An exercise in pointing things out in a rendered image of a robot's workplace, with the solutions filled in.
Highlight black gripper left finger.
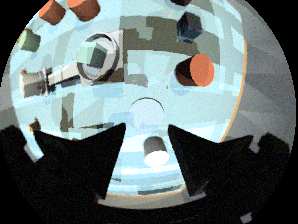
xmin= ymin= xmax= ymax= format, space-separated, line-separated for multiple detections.
xmin=33 ymin=121 xmax=125 ymax=200

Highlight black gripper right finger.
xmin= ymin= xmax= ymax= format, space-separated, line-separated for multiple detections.
xmin=168 ymin=124 xmax=254 ymax=197

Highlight small blue block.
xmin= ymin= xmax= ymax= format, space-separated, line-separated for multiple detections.
xmin=178 ymin=11 xmax=204 ymax=40

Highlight dark cylinder with pale green top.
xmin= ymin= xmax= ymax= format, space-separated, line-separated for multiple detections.
xmin=19 ymin=31 xmax=41 ymax=52

